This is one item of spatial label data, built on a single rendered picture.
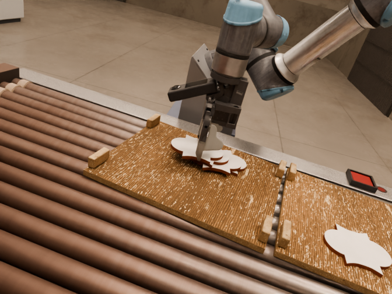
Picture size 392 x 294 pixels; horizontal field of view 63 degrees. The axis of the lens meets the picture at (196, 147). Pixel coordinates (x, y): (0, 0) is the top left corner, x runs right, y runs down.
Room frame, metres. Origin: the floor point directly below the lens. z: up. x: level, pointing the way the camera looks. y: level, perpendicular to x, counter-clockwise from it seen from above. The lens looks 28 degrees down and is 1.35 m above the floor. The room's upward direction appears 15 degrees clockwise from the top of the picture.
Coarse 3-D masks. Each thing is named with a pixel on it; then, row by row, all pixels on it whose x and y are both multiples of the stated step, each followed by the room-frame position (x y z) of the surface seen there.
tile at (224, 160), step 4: (224, 152) 0.74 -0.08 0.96; (224, 156) 0.72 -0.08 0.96; (228, 156) 0.73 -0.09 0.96; (196, 160) 0.68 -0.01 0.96; (216, 160) 0.69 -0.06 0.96; (220, 160) 0.69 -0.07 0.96; (224, 160) 0.70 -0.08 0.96; (228, 160) 0.71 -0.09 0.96; (208, 164) 0.67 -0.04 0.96; (212, 164) 0.67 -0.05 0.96; (216, 164) 0.69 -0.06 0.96; (220, 164) 0.69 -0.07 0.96
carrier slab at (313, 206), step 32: (288, 192) 0.67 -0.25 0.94; (320, 192) 0.71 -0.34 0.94; (352, 192) 0.76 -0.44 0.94; (320, 224) 0.58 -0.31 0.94; (352, 224) 0.61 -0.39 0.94; (384, 224) 0.64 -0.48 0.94; (288, 256) 0.46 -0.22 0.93; (320, 256) 0.48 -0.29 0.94; (352, 288) 0.43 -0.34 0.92; (384, 288) 0.44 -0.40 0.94
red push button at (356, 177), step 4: (352, 172) 0.90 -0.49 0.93; (352, 176) 0.87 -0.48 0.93; (356, 176) 0.87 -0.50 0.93; (360, 176) 0.88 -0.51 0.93; (364, 176) 0.89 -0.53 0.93; (356, 180) 0.85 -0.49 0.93; (360, 180) 0.85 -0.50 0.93; (364, 180) 0.86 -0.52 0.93; (368, 180) 0.87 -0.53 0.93; (368, 184) 0.84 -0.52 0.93; (372, 184) 0.85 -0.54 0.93
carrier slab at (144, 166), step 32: (160, 128) 0.84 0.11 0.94; (128, 160) 0.63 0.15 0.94; (160, 160) 0.67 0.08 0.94; (256, 160) 0.80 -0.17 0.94; (128, 192) 0.53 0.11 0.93; (160, 192) 0.54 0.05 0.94; (192, 192) 0.57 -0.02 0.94; (224, 192) 0.60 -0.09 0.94; (256, 192) 0.64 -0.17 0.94; (224, 224) 0.50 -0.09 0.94; (256, 224) 0.52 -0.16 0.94
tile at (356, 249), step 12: (336, 228) 0.57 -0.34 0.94; (324, 240) 0.52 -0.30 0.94; (336, 240) 0.52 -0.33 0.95; (348, 240) 0.54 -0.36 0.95; (360, 240) 0.55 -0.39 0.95; (336, 252) 0.49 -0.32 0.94; (348, 252) 0.50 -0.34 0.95; (360, 252) 0.51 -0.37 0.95; (372, 252) 0.52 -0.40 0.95; (384, 252) 0.53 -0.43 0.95; (348, 264) 0.47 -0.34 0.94; (360, 264) 0.47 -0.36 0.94; (372, 264) 0.48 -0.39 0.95; (384, 264) 0.49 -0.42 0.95
